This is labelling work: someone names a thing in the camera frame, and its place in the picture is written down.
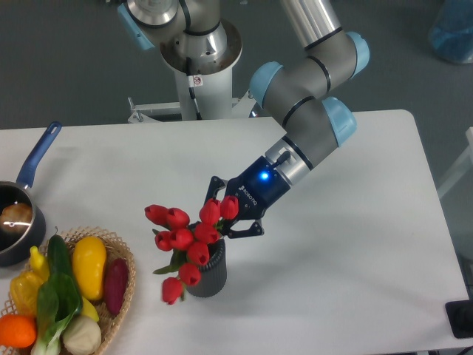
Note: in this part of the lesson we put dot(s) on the blue handled saucepan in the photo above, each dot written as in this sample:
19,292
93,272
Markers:
15,248

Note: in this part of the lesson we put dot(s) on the red tulip bouquet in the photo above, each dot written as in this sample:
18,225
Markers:
188,242

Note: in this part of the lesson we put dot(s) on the dark grey ribbed vase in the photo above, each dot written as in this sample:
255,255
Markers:
213,274

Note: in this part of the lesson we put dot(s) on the yellow banana tip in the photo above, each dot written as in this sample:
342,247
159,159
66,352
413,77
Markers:
89,310

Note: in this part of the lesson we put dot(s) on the purple sweet potato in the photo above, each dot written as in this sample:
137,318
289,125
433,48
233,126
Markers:
115,283

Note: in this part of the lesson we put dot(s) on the white frame at right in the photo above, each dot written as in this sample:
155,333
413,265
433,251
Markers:
458,169

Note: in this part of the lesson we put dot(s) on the small yellow pepper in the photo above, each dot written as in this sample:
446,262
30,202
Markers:
39,263

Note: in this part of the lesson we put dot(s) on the brown bun in saucepan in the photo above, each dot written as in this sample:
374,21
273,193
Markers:
16,218

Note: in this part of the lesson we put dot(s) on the yellow bell pepper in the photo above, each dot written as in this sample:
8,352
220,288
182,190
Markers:
24,292

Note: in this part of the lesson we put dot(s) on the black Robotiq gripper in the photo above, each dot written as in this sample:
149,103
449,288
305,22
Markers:
256,189

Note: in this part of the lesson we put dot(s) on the black device at edge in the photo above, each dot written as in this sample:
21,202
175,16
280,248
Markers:
460,318

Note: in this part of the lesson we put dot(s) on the yellow squash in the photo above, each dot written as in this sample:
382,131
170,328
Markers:
88,264

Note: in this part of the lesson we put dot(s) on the dark green cucumber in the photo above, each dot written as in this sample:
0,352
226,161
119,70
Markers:
58,257

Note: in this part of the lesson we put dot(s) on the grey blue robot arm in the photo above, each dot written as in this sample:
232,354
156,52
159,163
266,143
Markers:
315,123

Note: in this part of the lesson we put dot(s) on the beige garlic bulb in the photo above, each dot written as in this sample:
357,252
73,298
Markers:
82,336

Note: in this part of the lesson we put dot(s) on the orange fruit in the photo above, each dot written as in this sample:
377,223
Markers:
18,331

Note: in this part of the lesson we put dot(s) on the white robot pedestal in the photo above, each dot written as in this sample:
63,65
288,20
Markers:
203,73

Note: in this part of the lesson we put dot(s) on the green bok choy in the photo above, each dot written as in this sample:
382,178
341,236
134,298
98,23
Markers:
57,303

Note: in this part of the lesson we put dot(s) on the blue transparent container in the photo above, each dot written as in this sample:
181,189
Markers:
451,34

